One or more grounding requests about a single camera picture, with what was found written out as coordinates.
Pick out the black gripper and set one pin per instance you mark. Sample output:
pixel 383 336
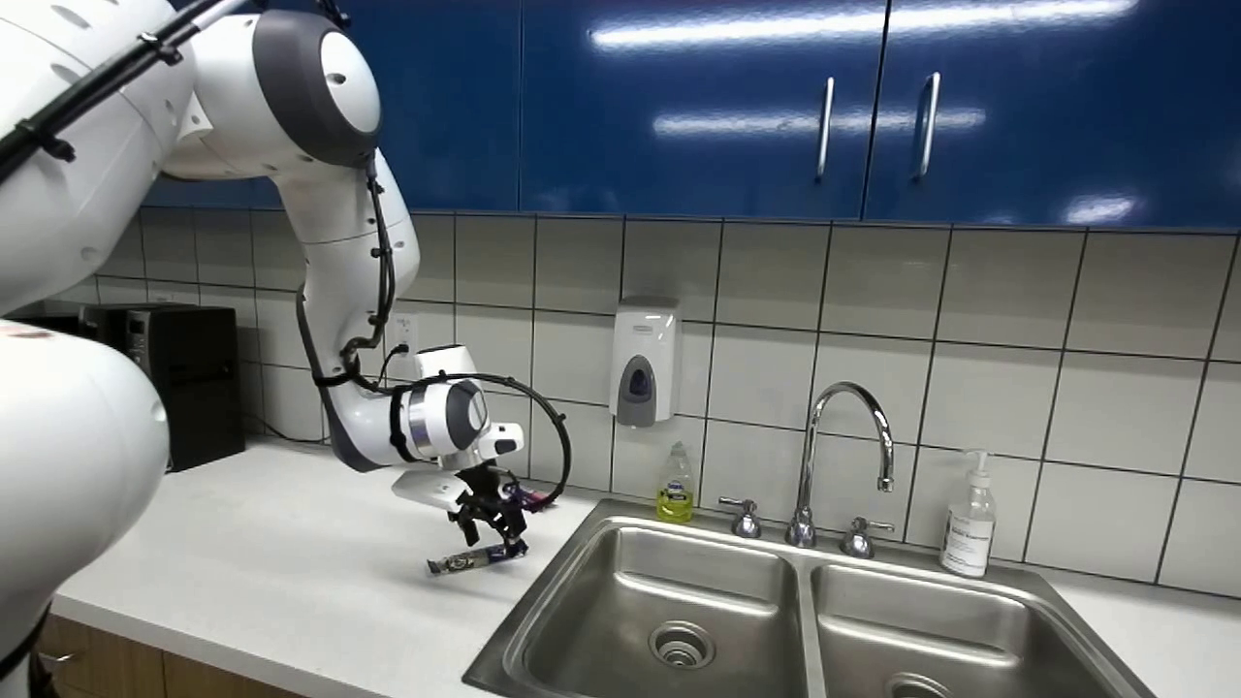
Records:
pixel 487 488

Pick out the black marker pen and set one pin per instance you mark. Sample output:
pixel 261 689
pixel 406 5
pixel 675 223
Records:
pixel 471 561

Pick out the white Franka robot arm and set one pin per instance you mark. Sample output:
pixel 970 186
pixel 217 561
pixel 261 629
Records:
pixel 80 450

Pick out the stainless steel double sink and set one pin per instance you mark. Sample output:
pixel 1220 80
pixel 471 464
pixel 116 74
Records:
pixel 671 594

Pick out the yellow dish soap bottle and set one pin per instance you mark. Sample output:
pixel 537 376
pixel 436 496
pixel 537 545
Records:
pixel 675 496

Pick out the chrome faucet knob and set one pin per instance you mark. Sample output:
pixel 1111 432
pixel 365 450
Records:
pixel 857 541
pixel 747 522

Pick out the chrome gooseneck faucet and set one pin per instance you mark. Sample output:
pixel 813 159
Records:
pixel 805 477

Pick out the black coffee maker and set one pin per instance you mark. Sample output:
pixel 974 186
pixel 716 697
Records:
pixel 198 390

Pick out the wooden base cabinet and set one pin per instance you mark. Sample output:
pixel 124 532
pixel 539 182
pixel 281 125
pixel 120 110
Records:
pixel 116 663

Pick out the blue cabinet door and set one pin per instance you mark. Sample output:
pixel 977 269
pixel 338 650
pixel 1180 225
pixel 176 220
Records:
pixel 724 158
pixel 1100 116
pixel 206 196
pixel 453 103

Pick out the clear pump soap bottle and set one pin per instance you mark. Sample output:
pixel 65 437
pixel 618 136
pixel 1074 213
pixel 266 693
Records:
pixel 967 527

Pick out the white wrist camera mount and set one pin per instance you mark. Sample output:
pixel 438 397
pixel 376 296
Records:
pixel 433 486

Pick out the white wall outlet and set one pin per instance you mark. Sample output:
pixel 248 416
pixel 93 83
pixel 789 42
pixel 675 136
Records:
pixel 406 328

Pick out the white wall soap dispenser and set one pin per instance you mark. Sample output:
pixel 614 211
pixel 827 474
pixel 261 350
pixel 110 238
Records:
pixel 643 362

